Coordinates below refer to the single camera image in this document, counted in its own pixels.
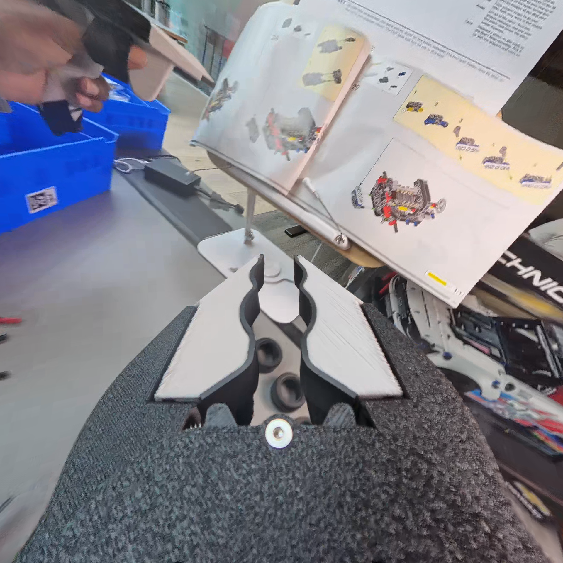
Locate black adapter cable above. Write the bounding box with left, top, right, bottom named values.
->
left=196, top=185, right=245, bottom=216

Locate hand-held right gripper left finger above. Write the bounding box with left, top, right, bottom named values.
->
left=154, top=254, right=265, bottom=402

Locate black power adapter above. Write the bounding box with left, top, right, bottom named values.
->
left=144, top=157, right=202, bottom=198

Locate person's left hand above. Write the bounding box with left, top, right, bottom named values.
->
left=0, top=9, right=149, bottom=113

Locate instruction booklet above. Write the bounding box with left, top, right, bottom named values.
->
left=191, top=0, right=563, bottom=308

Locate toy car box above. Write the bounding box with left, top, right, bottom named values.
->
left=347, top=216, right=563, bottom=524

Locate blue plastic bin white tag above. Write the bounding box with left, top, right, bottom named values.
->
left=0, top=100, right=118, bottom=234

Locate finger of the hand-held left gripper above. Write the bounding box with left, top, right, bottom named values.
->
left=130, top=26, right=215, bottom=102

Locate white book stand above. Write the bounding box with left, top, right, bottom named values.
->
left=190, top=141, right=385, bottom=324

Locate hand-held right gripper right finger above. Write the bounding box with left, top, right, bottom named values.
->
left=293, top=255, right=404, bottom=400

